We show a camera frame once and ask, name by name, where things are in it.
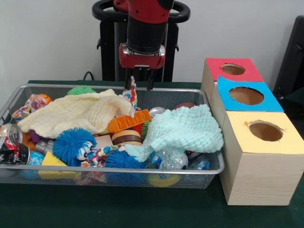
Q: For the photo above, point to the cream waffle cloth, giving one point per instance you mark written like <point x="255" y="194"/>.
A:
<point x="71" y="111"/>

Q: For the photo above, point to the shallow mesh bin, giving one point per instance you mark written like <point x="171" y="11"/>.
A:
<point x="166" y="99"/>

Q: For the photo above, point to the wooden three-hole box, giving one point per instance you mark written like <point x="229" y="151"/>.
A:
<point x="259" y="166"/>

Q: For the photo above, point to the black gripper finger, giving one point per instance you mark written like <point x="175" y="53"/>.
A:
<point x="128" y="76"/>
<point x="151" y="79"/>

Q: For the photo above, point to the toy burger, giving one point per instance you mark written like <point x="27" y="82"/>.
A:
<point x="127" y="139"/>

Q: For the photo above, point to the yellow foam wedge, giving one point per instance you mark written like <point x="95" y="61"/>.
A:
<point x="52" y="160"/>

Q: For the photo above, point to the mint green waffle cloth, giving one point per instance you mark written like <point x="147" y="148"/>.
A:
<point x="185" y="128"/>

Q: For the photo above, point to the dark green table cloth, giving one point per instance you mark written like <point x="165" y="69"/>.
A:
<point x="142" y="209"/>

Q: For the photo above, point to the green spiky ball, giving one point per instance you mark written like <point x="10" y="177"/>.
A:
<point x="79" y="90"/>

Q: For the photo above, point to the polka-dot cloth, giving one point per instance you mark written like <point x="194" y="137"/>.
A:
<point x="28" y="107"/>
<point x="130" y="95"/>

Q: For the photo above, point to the blue spiky ball with eyes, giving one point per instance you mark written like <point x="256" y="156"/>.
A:
<point x="71" y="145"/>

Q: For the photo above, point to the orange plastic toy block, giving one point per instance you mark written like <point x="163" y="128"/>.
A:
<point x="130" y="120"/>

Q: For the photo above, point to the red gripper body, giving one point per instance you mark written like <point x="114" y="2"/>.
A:
<point x="142" y="61"/>

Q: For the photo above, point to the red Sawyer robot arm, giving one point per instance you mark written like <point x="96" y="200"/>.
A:
<point x="146" y="28"/>

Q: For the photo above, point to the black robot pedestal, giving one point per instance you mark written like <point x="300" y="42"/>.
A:
<point x="109" y="47"/>

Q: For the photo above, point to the crushed soda can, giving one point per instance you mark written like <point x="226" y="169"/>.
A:
<point x="12" y="147"/>

